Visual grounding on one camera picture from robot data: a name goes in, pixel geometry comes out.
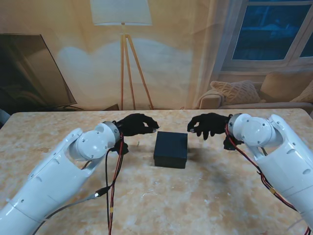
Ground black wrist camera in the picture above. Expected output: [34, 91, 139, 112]
[110, 141, 130, 156]
[223, 136, 237, 151]

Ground red black arm cables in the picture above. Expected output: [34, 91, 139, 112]
[105, 133, 125, 235]
[224, 123, 313, 235]

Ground white shade tripod floor lamp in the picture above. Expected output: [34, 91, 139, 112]
[89, 0, 155, 110]

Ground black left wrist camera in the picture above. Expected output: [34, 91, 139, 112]
[110, 141, 130, 156]

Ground red black right arm cables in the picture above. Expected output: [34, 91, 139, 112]
[224, 123, 313, 235]

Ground red black left arm cables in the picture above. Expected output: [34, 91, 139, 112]
[105, 133, 125, 235]

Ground beige sofa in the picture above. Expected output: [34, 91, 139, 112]
[197, 70, 313, 110]

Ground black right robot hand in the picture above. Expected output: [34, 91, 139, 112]
[186, 112, 231, 141]

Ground black gift box lid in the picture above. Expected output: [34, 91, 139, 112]
[153, 131, 189, 162]

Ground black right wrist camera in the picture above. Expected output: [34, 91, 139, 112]
[223, 136, 237, 151]

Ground plain tan cushion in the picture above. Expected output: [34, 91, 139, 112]
[259, 70, 313, 102]

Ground dark flat television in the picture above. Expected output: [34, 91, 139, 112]
[0, 33, 83, 111]

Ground grey left arm cable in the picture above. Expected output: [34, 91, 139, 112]
[31, 186, 111, 235]

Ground beige knitted cushion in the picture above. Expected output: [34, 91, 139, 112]
[210, 80, 262, 105]
[291, 85, 313, 103]

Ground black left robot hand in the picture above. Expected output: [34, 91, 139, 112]
[114, 113, 160, 137]

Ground white framed window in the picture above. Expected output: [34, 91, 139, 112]
[219, 0, 313, 74]

